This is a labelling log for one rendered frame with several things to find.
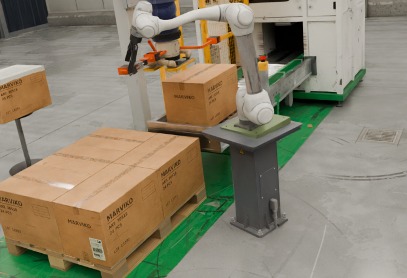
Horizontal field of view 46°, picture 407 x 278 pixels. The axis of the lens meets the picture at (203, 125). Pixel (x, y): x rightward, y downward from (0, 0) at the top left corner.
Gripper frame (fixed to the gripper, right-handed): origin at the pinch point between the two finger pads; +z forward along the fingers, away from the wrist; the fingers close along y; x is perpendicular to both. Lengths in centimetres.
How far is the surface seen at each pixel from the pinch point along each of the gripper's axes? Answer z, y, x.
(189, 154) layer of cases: 70, -13, 68
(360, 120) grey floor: 62, -106, 289
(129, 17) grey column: 32, -178, 32
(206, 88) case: 29, -47, 77
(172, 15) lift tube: -18, -59, 36
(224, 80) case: 29, -68, 99
